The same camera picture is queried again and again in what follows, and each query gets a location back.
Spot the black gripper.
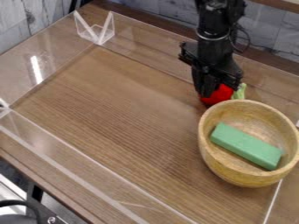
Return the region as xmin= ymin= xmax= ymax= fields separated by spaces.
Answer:
xmin=179 ymin=41 xmax=243 ymax=98

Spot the red plush fruit green leaf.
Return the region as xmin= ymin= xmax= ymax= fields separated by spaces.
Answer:
xmin=200 ymin=83 xmax=247 ymax=105

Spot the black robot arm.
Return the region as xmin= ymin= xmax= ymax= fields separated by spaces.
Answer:
xmin=179 ymin=0 xmax=247 ymax=98

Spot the wooden bowl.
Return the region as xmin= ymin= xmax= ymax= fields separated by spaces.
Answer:
xmin=199 ymin=100 xmax=299 ymax=188

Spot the green rectangular block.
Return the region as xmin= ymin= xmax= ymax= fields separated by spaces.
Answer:
xmin=210 ymin=122 xmax=283 ymax=171

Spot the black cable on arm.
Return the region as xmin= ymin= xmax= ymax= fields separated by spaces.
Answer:
xmin=231 ymin=23 xmax=252 ymax=55

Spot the clear acrylic tray wall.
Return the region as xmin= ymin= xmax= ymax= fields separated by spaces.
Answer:
xmin=0 ymin=105 xmax=198 ymax=224

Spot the black metal table frame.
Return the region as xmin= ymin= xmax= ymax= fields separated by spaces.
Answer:
xmin=25 ymin=182 xmax=68 ymax=224

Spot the black cable bottom left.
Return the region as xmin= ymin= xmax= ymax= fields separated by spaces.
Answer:
xmin=0 ymin=198 xmax=39 ymax=224

